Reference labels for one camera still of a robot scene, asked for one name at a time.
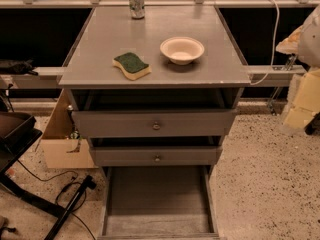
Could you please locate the white cable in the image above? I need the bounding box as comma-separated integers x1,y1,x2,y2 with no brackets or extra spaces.
249,0,281,86

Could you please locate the cardboard box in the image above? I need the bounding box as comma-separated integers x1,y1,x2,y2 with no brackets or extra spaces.
40,90,95,169

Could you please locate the black chair base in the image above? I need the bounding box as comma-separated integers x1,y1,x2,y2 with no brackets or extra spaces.
0,111,96,240

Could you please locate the black floor cable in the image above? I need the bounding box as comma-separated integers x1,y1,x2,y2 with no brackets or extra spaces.
16,159,98,240

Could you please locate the black bag on rail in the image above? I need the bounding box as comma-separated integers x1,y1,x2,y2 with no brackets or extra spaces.
0,59,38,75

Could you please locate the grey drawer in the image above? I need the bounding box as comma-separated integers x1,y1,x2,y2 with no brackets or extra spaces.
72,109,236,138
90,147,222,166
98,166,220,240

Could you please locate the white paper bowl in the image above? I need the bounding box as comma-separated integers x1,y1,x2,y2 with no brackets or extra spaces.
160,37,205,65

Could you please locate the grey top drawer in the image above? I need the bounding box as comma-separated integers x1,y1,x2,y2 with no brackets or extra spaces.
72,109,236,138

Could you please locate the aluminium frame rail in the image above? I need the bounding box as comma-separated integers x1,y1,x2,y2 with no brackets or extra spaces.
0,65,306,89

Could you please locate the green yellow sponge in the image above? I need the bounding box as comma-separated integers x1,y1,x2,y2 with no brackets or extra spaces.
112,52,151,81

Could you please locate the grey drawer cabinet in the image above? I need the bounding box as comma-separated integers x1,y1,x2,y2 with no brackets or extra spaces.
57,4,252,172

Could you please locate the grey middle drawer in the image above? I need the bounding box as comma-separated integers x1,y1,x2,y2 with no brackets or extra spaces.
90,147,222,166

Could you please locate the grey bottom drawer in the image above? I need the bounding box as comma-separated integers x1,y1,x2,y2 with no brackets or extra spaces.
98,166,220,240

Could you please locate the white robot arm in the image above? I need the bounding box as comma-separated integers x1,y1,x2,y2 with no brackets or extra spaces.
276,6,320,131

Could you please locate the silver green soda can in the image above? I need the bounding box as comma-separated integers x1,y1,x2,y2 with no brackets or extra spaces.
129,0,145,19

